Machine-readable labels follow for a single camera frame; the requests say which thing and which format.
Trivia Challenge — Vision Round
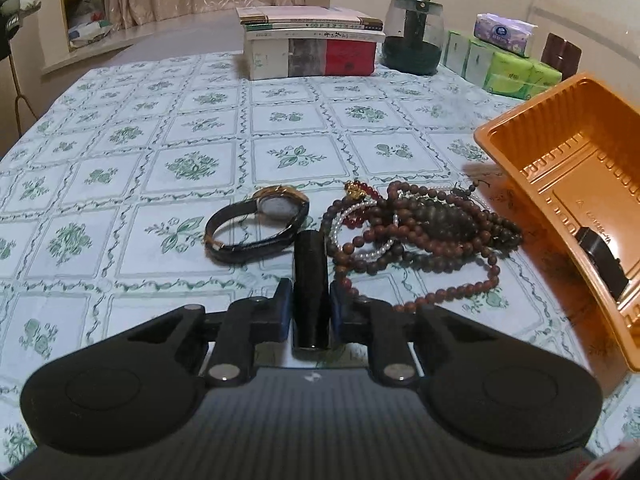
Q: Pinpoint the orange plastic tray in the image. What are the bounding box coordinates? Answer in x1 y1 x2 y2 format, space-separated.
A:
472 74 640 373

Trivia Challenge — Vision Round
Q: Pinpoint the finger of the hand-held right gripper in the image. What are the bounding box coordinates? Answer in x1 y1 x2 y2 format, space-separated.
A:
577 226 630 299

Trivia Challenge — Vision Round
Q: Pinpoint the wooden bookshelf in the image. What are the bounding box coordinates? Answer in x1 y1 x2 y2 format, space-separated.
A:
58 0 115 54

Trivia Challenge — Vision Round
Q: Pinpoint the white plastic-wrapped board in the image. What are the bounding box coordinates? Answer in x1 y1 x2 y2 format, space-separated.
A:
527 0 640 91

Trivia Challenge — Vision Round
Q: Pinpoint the brown box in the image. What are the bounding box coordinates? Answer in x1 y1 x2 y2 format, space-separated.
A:
542 32 584 81

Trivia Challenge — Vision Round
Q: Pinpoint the black cylinder case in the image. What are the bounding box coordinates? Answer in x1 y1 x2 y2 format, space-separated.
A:
293 230 329 362

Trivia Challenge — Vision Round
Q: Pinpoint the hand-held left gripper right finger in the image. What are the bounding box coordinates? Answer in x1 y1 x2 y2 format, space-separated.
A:
328 281 501 387

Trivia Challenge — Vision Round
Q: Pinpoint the thick white grey red book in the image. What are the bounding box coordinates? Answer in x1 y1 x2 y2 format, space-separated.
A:
243 27 387 81

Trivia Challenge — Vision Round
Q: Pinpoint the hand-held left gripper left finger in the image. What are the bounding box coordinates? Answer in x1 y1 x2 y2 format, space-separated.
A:
125 279 293 387

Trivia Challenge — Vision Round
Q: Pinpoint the dark glass jar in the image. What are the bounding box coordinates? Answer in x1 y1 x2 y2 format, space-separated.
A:
381 0 446 76

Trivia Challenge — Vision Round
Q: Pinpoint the green tissue multipack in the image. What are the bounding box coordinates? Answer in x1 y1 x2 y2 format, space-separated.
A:
442 29 564 101

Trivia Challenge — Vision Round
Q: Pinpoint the purple tissue pack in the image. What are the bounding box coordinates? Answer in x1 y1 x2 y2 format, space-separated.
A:
472 12 540 58

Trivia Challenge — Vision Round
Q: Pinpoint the black strap wristwatch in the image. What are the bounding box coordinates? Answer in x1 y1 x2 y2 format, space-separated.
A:
204 185 311 264

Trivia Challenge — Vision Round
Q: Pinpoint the red bead bracelet gold charm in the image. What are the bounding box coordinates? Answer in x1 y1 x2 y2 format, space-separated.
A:
344 180 383 231

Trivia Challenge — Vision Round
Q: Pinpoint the plastic bags pile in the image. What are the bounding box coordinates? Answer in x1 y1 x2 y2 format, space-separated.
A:
67 0 114 50

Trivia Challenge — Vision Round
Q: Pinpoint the reddish-brown long bead necklace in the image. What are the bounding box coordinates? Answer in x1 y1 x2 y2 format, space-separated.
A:
340 180 503 312

